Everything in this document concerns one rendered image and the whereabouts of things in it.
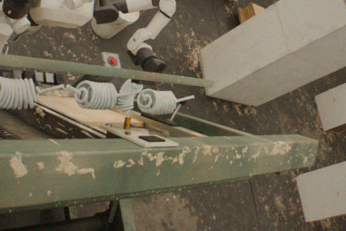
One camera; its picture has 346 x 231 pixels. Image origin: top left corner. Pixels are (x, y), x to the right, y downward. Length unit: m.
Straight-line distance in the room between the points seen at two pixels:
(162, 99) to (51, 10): 0.85
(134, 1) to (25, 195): 1.31
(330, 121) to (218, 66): 2.67
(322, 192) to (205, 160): 4.13
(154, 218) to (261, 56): 1.80
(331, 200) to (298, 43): 2.11
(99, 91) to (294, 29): 3.02
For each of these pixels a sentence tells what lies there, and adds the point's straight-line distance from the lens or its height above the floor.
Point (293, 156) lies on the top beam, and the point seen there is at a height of 1.92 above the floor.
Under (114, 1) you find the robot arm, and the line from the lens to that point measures 1.90.
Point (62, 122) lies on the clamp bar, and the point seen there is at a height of 1.57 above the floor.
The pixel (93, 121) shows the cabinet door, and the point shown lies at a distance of 1.54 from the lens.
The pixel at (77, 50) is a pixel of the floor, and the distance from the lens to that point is 3.47.
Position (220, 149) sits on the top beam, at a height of 1.95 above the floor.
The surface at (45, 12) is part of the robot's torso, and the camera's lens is 1.76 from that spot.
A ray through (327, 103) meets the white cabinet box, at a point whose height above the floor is 0.17.
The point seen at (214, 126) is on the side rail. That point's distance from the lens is 1.72.
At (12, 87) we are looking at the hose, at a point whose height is 1.89.
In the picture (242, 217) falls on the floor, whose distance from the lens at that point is 4.21.
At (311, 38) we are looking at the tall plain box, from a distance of 3.65.
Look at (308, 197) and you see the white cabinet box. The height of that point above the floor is 0.12.
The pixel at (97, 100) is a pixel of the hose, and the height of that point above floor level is 1.89.
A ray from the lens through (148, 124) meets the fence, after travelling 1.66.
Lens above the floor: 2.59
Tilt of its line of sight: 41 degrees down
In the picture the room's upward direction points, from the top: 61 degrees clockwise
